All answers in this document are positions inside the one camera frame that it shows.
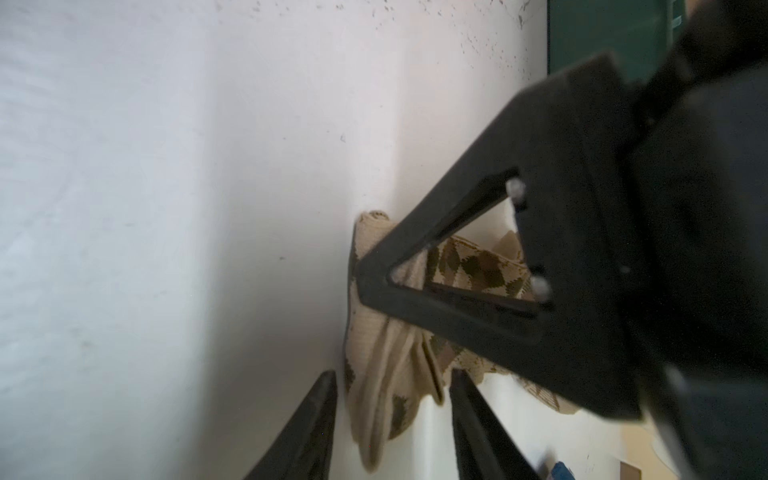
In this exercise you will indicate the brown argyle sock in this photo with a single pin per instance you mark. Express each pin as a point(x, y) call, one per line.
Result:
point(391, 365)

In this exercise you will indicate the green divided organizer tray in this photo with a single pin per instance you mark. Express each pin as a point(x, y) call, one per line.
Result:
point(638, 32)

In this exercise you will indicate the purple sock orange cuff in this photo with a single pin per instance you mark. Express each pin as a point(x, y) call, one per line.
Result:
point(560, 471)

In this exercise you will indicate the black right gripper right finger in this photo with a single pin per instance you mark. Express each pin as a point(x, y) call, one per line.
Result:
point(483, 448)

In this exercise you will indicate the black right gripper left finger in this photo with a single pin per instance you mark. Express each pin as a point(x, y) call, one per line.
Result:
point(303, 449)

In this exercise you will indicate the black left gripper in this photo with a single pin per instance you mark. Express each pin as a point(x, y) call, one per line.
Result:
point(698, 179)

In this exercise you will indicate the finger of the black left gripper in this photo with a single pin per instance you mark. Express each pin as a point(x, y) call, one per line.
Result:
point(543, 168)

